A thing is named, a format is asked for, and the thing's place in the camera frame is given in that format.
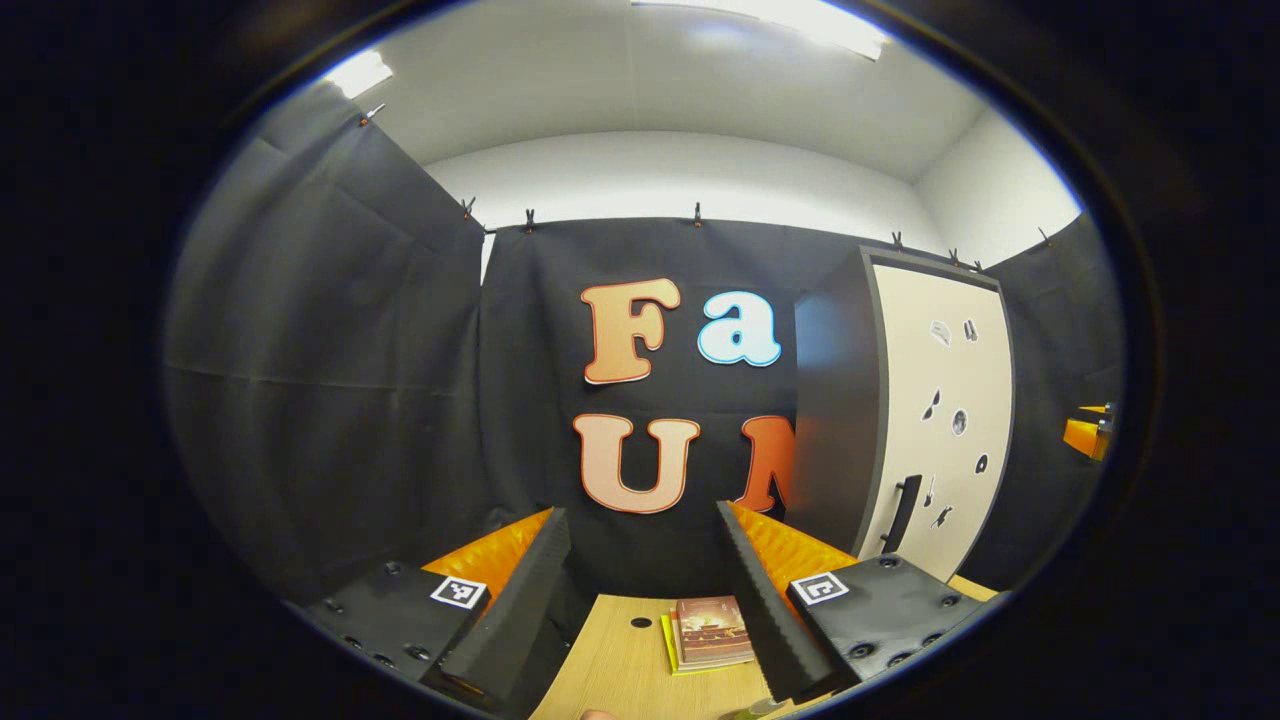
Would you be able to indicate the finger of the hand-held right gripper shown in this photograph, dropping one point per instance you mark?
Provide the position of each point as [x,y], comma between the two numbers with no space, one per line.
[1085,435]

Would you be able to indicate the dark grey cabinet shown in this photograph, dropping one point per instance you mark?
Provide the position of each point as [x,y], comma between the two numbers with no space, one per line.
[835,420]

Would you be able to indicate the white cabinet door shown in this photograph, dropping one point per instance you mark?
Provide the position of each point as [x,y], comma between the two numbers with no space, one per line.
[960,370]

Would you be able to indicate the black backdrop cloth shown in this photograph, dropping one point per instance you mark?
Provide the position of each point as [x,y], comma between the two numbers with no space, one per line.
[350,370]

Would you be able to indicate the reddish brown book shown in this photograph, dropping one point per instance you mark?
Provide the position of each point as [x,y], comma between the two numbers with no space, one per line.
[712,630]

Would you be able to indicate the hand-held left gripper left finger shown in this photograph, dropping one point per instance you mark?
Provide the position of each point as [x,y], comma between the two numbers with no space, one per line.
[515,600]

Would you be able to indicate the small ceiling light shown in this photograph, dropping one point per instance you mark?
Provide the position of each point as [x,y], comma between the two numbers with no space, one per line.
[358,73]

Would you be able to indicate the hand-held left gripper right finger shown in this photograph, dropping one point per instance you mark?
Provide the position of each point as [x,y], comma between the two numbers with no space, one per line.
[770,615]

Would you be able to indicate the row of black cloth clips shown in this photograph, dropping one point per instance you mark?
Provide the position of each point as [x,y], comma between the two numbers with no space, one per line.
[530,216]

